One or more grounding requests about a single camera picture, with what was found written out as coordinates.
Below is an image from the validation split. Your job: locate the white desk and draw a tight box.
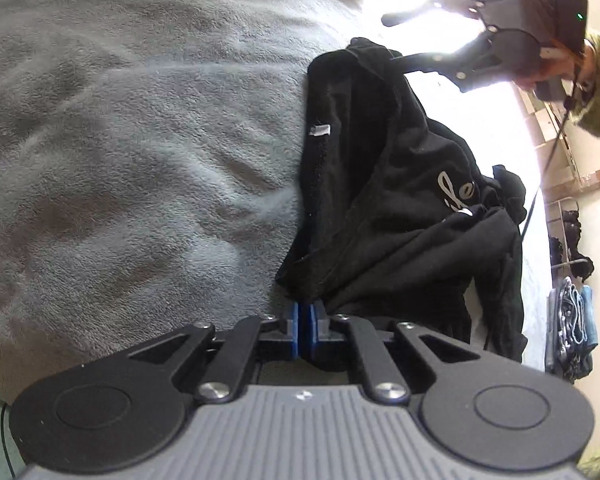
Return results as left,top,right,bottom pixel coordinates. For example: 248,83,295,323
519,85,587,197

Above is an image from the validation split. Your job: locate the person's right hand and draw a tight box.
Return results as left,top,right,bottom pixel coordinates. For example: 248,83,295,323
513,67,548,92

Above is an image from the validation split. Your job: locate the folded blue garment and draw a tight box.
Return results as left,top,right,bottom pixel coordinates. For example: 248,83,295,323
577,285,600,348

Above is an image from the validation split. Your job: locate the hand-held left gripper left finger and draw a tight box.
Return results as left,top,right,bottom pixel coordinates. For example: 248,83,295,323
128,304,305,406

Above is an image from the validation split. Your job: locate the black bag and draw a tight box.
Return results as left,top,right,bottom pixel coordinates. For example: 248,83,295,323
560,209,596,281

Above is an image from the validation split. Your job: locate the white metal rack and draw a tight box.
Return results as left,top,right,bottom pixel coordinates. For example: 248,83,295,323
550,200,596,281

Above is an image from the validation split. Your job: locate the black printed sweatshirt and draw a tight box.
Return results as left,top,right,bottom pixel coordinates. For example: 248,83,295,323
275,37,528,363

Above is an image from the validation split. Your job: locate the folded plaid garment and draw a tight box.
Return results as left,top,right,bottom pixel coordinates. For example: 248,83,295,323
547,282,588,386

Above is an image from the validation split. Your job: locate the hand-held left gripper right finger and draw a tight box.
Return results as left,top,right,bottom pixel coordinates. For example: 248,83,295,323
306,300,481,406

